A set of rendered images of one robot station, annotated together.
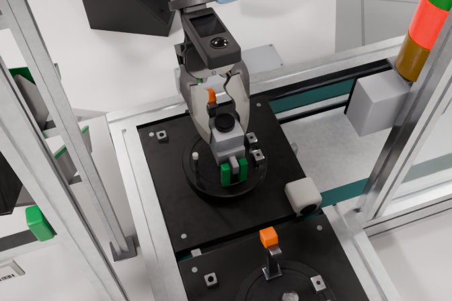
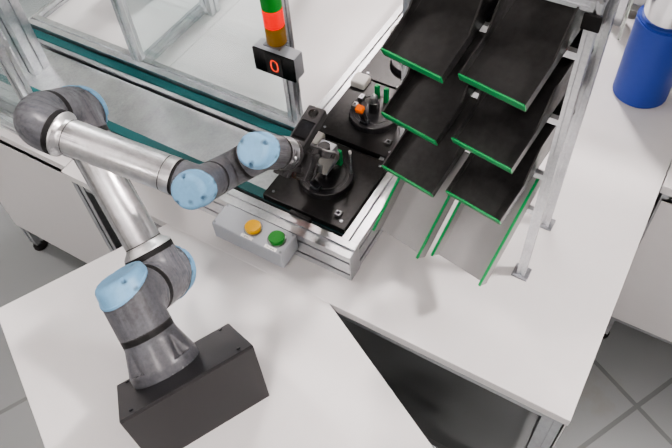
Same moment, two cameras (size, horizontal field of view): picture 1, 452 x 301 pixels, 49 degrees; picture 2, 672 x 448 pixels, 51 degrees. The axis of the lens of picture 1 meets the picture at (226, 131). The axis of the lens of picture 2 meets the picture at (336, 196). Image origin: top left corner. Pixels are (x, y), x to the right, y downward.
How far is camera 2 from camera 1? 1.59 m
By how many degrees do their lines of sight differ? 65
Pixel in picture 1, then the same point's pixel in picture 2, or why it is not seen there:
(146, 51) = (258, 333)
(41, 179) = not seen: hidden behind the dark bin
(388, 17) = not seen: outside the picture
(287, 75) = (233, 199)
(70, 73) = (324, 363)
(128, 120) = (341, 243)
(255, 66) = (241, 216)
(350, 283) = (340, 105)
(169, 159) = (347, 201)
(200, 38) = (316, 123)
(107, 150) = (358, 281)
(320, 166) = not seen: hidden behind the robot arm
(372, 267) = (324, 105)
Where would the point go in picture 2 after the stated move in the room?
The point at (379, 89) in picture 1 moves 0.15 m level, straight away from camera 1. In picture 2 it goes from (293, 52) to (232, 65)
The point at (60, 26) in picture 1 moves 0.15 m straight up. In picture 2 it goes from (286, 423) to (277, 395)
